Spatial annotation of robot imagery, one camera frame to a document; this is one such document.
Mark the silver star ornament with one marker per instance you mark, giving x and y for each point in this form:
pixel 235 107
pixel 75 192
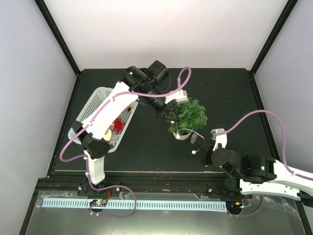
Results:
pixel 114 141

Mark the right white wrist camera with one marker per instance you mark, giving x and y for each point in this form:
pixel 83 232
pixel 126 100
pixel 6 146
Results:
pixel 220 138

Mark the white perforated plastic basket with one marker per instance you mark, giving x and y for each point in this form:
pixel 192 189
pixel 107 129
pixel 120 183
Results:
pixel 90 105

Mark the white slotted cable duct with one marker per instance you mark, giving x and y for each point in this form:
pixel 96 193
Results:
pixel 113 204

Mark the white ball string lights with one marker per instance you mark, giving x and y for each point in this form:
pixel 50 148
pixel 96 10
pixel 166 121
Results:
pixel 192 131

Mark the clear battery box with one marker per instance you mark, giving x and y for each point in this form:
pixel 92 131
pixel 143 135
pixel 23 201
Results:
pixel 194 138

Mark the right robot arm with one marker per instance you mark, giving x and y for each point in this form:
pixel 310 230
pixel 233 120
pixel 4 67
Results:
pixel 258 174

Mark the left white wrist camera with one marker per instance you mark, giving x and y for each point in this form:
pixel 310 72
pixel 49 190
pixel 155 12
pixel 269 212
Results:
pixel 179 96

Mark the red star ornament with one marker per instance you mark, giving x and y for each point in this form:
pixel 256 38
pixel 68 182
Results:
pixel 118 125

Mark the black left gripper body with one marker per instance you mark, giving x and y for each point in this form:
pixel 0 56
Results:
pixel 161 112

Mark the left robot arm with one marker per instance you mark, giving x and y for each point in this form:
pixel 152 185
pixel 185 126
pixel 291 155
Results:
pixel 135 84

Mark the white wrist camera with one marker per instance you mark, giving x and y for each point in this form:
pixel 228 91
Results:
pixel 179 96
pixel 220 138

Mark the small green christmas tree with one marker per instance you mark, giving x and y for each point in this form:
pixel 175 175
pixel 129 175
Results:
pixel 192 116

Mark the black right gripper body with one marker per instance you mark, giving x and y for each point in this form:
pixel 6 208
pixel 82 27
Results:
pixel 205 159

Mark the white tree pot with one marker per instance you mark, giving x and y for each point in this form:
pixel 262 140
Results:
pixel 181 137

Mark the gold bell ornament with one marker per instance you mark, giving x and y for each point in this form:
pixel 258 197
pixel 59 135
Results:
pixel 129 109

